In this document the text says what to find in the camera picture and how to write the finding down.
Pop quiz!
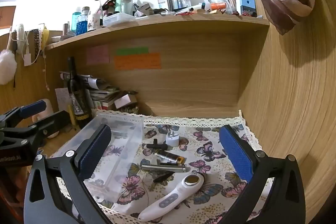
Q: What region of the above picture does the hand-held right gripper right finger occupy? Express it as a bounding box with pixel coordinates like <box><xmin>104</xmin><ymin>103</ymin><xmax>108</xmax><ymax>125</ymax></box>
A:
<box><xmin>219</xmin><ymin>124</ymin><xmax>306</xmax><ymax>224</ymax></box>

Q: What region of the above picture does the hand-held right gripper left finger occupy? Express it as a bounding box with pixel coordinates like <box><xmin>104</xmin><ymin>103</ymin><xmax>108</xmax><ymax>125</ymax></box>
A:
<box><xmin>24</xmin><ymin>124</ymin><xmax>113</xmax><ymax>224</ymax></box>

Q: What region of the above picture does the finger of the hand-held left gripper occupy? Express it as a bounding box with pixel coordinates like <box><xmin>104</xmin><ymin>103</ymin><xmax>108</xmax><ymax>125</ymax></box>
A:
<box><xmin>16</xmin><ymin>110</ymin><xmax>72</xmax><ymax>148</ymax></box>
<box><xmin>0</xmin><ymin>100</ymin><xmax>48</xmax><ymax>128</ymax></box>

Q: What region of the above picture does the clear plastic storage box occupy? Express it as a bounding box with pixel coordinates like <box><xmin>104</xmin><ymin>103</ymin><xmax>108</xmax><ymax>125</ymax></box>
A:
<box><xmin>50</xmin><ymin>112</ymin><xmax>145</xmax><ymax>203</ymax></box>

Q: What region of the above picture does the black T-shaped tool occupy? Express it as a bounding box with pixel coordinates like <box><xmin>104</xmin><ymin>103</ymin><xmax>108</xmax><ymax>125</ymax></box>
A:
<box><xmin>146</xmin><ymin>139</ymin><xmax>168</xmax><ymax>151</ymax></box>

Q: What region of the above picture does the white charger plug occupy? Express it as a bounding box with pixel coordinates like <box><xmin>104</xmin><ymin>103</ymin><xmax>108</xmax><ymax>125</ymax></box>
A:
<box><xmin>165</xmin><ymin>130</ymin><xmax>179</xmax><ymax>147</ymax></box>

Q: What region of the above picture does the silver nail clipper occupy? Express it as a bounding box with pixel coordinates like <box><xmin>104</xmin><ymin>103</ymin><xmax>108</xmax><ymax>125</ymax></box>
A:
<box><xmin>141</xmin><ymin>161</ymin><xmax>187</xmax><ymax>173</ymax></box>

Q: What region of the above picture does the black and gold lighter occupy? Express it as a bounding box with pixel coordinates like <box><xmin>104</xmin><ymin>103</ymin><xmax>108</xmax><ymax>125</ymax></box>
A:
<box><xmin>154</xmin><ymin>149</ymin><xmax>185</xmax><ymax>164</ymax></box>

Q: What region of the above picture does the black hair clip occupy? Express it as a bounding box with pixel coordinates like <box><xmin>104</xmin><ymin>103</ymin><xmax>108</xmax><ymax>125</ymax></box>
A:
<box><xmin>153</xmin><ymin>172</ymin><xmax>175</xmax><ymax>183</ymax></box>

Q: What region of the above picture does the white facial massager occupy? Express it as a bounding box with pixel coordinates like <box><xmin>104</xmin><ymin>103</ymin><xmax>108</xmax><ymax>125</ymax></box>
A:
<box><xmin>138</xmin><ymin>173</ymin><xmax>206</xmax><ymax>222</ymax></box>

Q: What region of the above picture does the butterfly printed lace cloth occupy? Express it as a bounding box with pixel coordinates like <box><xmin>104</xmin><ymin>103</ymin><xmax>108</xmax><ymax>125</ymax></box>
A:
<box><xmin>52</xmin><ymin>109</ymin><xmax>273</xmax><ymax>224</ymax></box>

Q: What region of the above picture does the dark wine bottle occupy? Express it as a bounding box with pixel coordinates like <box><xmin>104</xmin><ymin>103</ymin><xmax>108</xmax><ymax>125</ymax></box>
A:
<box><xmin>67</xmin><ymin>56</ymin><xmax>92</xmax><ymax>128</ymax></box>

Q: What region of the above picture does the white fluffy puff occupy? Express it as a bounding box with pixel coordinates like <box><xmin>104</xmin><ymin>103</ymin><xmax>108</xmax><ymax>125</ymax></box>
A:
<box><xmin>0</xmin><ymin>49</ymin><xmax>17</xmax><ymax>85</ymax></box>

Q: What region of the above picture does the small bowl of trinkets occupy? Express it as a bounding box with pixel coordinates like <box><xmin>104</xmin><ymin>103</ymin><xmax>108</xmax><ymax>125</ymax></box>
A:
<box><xmin>119</xmin><ymin>106</ymin><xmax>139</xmax><ymax>115</ymax></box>

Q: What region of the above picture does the stack of books and magazines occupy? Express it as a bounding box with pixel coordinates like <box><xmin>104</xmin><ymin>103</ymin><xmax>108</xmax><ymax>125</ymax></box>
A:
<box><xmin>59</xmin><ymin>70</ymin><xmax>121</xmax><ymax>111</ymax></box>

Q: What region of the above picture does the small white cardboard box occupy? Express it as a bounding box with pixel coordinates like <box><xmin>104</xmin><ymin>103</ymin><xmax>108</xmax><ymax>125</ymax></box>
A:
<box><xmin>113</xmin><ymin>94</ymin><xmax>132</xmax><ymax>109</ymax></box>

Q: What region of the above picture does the pink sticky note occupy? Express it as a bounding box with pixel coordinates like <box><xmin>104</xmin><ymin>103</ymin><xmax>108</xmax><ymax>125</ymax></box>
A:
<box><xmin>87</xmin><ymin>45</ymin><xmax>109</xmax><ymax>65</ymax></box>

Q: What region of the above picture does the bottle of blue beads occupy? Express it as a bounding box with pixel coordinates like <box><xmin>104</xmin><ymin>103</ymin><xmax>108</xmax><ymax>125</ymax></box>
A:
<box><xmin>76</xmin><ymin>7</ymin><xmax>91</xmax><ymax>35</ymax></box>

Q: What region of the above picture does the orange sticky note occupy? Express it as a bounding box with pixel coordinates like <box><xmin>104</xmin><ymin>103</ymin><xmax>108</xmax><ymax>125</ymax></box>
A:
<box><xmin>114</xmin><ymin>53</ymin><xmax>161</xmax><ymax>70</ymax></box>

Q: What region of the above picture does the green sticky note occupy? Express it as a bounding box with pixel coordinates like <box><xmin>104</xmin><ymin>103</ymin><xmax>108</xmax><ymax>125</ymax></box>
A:
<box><xmin>116</xmin><ymin>47</ymin><xmax>149</xmax><ymax>55</ymax></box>

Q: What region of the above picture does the white printed mug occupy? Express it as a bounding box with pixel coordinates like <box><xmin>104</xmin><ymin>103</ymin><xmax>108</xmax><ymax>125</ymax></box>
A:
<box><xmin>88</xmin><ymin>13</ymin><xmax>103</xmax><ymax>30</ymax></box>

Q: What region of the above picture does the clear lidded plastic case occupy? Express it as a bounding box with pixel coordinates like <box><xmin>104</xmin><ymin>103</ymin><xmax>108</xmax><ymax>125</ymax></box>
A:
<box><xmin>103</xmin><ymin>13</ymin><xmax>135</xmax><ymax>28</ymax></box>

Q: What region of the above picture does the pale green bottle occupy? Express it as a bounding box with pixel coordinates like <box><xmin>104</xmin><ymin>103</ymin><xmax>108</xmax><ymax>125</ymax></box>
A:
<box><xmin>115</xmin><ymin>0</ymin><xmax>133</xmax><ymax>16</ymax></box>

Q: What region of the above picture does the wooden shelf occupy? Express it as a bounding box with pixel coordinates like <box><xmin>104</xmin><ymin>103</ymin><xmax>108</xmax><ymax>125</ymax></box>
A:
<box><xmin>45</xmin><ymin>15</ymin><xmax>270</xmax><ymax>50</ymax></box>

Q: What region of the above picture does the blue pencil sharpener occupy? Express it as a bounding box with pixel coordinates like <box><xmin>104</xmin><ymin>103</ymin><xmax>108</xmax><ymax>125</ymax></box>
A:
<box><xmin>239</xmin><ymin>0</ymin><xmax>256</xmax><ymax>14</ymax></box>

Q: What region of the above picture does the black lace strap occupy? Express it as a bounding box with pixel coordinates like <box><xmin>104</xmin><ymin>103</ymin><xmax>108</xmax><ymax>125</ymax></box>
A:
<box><xmin>33</xmin><ymin>28</ymin><xmax>42</xmax><ymax>51</ymax></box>

